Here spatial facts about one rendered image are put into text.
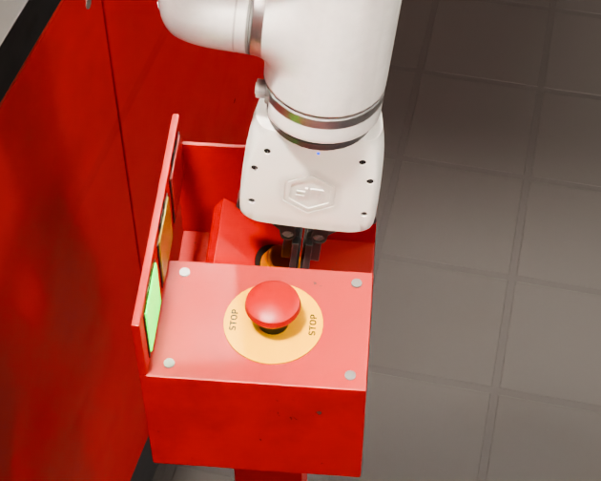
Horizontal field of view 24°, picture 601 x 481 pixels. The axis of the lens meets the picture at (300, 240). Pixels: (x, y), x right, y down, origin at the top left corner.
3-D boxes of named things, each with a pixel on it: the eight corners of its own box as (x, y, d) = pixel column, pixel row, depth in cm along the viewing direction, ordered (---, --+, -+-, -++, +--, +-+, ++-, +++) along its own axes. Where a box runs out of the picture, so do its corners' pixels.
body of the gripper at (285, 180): (242, 127, 94) (235, 232, 102) (393, 144, 94) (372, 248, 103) (254, 51, 98) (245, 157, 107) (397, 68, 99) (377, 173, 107)
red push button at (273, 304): (299, 352, 99) (299, 323, 97) (242, 348, 100) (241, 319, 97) (302, 307, 102) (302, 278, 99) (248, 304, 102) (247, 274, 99)
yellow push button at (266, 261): (290, 304, 112) (305, 292, 110) (250, 285, 110) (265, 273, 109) (294, 268, 114) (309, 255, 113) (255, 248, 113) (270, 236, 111)
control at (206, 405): (361, 478, 106) (369, 341, 92) (153, 463, 107) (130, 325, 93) (373, 272, 119) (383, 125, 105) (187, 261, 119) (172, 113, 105)
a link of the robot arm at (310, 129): (251, 110, 92) (248, 141, 94) (383, 126, 92) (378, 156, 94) (263, 25, 97) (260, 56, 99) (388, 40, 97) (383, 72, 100)
